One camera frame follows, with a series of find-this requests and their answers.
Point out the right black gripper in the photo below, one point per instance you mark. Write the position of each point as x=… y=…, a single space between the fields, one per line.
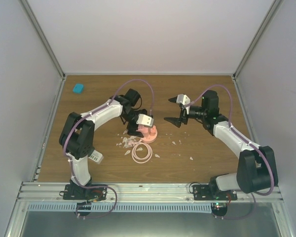
x=177 y=121

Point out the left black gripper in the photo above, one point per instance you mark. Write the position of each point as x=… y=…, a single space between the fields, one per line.
x=134 y=133

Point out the pink round power strip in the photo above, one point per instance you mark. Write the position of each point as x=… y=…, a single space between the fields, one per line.
x=152 y=137

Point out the blue square plug adapter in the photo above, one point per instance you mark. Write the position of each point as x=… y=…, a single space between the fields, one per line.
x=78 y=88

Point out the pink cube socket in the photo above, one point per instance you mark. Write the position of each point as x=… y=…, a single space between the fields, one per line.
x=145 y=131

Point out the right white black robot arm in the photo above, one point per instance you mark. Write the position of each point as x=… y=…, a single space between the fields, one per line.
x=256 y=170

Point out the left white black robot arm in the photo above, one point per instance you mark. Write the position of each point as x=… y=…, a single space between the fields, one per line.
x=77 y=135

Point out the white power strip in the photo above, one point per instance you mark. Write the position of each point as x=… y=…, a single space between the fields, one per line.
x=96 y=156

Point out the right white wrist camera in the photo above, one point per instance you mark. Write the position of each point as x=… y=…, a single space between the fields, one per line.
x=183 y=100

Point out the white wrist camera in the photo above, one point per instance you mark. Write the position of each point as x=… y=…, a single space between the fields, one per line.
x=183 y=100
x=145 y=120

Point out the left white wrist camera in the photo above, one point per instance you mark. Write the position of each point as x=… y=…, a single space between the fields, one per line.
x=145 y=120

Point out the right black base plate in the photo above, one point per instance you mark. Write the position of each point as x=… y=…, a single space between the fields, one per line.
x=207 y=192

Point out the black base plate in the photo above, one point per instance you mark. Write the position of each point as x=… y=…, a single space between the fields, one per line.
x=73 y=191
x=207 y=192

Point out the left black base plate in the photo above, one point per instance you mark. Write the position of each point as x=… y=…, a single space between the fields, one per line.
x=73 y=191

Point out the aluminium rail frame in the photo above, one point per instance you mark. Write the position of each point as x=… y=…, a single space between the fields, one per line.
x=181 y=156

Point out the grey slotted cable duct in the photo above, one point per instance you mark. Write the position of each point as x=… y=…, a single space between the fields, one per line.
x=122 y=207

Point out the right aluminium post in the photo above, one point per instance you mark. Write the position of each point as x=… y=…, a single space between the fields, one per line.
x=261 y=29

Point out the aluminium post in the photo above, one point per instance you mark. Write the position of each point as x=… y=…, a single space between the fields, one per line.
x=33 y=20
x=261 y=29

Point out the left aluminium post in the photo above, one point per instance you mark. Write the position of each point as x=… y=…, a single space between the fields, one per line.
x=33 y=20

